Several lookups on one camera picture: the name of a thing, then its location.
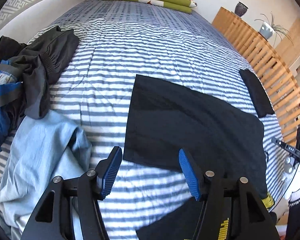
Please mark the blue white striped bedspread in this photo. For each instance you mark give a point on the blue white striped bedspread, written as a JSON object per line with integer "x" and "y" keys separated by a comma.
{"x": 118, "y": 42}

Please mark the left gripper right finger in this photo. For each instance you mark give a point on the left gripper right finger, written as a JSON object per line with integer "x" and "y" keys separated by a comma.
{"x": 231, "y": 209}

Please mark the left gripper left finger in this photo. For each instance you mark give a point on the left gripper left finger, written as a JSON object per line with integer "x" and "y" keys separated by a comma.
{"x": 53, "y": 216}

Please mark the dark ceramic vase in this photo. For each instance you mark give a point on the dark ceramic vase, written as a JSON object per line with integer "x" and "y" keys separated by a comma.
{"x": 240, "y": 9}

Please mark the black yellow-striped track pants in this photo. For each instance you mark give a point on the black yellow-striped track pants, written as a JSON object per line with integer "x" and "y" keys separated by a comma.
{"x": 165, "y": 117}

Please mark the white gloved right hand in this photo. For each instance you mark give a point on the white gloved right hand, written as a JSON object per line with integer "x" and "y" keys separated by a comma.
{"x": 292, "y": 184}

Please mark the potted spider plant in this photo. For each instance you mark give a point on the potted spider plant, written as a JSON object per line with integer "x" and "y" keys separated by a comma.
{"x": 269, "y": 29}

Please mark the light blue shirt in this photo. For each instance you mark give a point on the light blue shirt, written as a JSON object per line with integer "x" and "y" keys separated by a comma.
{"x": 41, "y": 149}

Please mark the black sleeved right forearm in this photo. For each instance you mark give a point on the black sleeved right forearm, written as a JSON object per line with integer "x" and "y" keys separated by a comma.
{"x": 293, "y": 225}

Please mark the folded black garment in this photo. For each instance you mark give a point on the folded black garment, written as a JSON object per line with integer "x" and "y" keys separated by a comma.
{"x": 257, "y": 93}

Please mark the dark jacket pile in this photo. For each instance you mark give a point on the dark jacket pile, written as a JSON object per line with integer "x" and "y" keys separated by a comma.
{"x": 26, "y": 73}

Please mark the wooden slatted bed rail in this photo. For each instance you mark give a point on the wooden slatted bed rail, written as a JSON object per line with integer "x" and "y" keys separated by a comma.
{"x": 278, "y": 81}

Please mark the wooden door panel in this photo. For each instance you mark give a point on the wooden door panel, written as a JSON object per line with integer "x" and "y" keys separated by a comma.
{"x": 289, "y": 49}

